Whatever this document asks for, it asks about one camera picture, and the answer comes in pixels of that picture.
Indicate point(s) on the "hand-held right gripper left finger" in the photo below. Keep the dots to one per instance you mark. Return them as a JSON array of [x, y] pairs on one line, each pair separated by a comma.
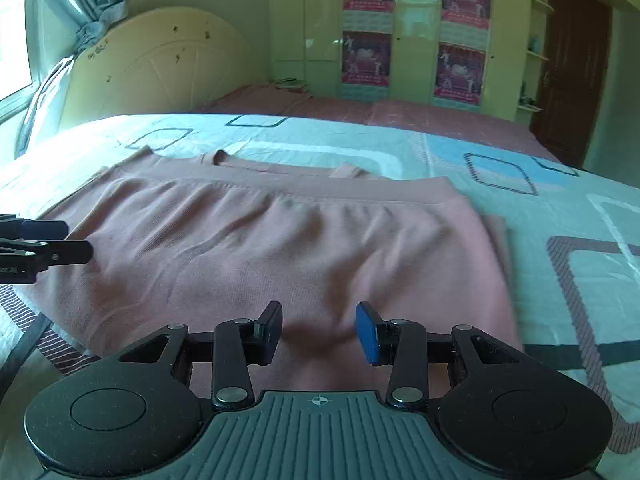
[[270, 332]]

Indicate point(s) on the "cream wooden headboard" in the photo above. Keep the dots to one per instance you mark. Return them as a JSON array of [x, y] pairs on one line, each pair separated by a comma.
[[150, 60]]

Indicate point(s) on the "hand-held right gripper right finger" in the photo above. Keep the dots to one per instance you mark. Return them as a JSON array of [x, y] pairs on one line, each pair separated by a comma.
[[367, 335]]

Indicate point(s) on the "blue curtain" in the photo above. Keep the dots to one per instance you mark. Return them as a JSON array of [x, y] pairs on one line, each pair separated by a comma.
[[65, 0]]

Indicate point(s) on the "corner shelf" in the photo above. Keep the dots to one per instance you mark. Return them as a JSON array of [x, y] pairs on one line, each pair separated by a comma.
[[535, 55]]

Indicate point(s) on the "cream wardrobe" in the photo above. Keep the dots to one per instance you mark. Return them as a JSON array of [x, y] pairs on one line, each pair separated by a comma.
[[310, 35]]

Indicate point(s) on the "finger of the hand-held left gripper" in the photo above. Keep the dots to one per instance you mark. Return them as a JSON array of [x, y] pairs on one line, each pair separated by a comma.
[[65, 251], [45, 230]]

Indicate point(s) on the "bed with blue patterned sheet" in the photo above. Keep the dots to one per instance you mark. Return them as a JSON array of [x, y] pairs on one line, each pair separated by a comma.
[[550, 200]]

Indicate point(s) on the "stack of books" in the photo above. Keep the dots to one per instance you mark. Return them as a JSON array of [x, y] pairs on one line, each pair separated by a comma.
[[290, 84]]

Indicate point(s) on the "pink sweater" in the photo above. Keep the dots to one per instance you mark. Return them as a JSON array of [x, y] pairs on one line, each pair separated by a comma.
[[275, 250]]

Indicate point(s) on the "window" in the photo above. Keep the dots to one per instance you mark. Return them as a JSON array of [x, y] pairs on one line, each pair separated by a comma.
[[12, 35]]

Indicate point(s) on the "dark wooden door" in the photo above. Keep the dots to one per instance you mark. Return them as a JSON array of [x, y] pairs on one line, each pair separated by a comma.
[[570, 85]]

